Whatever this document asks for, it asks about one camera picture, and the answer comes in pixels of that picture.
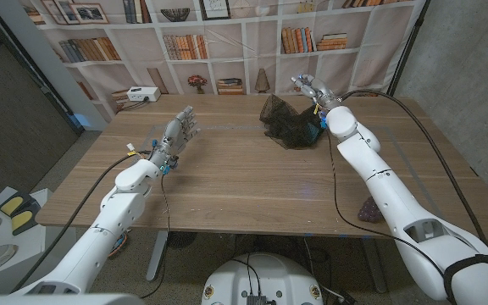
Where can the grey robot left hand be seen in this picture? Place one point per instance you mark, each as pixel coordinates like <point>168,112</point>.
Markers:
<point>174,137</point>

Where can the grey table leg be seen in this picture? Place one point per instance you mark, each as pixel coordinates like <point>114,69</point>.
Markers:
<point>373,264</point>

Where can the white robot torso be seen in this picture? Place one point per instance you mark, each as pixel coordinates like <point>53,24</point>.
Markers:
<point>265,279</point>

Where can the purple toy grape bunch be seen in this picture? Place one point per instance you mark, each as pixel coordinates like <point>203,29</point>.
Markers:
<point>369,210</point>

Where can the white table leg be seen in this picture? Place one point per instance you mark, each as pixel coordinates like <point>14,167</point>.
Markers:
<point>158,256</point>

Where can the teal toy block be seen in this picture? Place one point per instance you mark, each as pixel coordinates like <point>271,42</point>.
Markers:
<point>315,130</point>

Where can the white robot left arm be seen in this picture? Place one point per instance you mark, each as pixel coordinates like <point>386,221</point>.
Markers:
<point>104,224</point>

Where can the grey tape outline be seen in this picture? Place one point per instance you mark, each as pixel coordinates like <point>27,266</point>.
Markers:
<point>227,127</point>

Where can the printed bookshelf backdrop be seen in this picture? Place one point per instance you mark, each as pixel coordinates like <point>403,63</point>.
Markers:
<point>252,55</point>

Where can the black mesh netting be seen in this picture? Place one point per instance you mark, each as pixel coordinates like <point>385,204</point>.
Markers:
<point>290,125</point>

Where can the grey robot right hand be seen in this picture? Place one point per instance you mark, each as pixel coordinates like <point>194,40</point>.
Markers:
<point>318,91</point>

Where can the black backdrop stand pole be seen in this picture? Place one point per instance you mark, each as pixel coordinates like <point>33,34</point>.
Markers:
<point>410,46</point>

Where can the white power strip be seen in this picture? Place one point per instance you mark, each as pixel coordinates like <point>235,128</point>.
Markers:
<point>143,94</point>

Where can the colourful toy fruit bowl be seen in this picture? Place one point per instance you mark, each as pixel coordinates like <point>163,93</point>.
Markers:
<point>119,245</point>

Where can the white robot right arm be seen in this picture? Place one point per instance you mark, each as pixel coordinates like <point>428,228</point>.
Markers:
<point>405,203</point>

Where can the black round floor base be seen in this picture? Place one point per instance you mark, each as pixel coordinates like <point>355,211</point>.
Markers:
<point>181,240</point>

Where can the white platform box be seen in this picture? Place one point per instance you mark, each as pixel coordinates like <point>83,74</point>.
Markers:
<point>32,250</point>

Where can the yellow black foot pedal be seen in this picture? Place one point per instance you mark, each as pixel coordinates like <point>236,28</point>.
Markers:
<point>23,219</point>
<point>12,205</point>

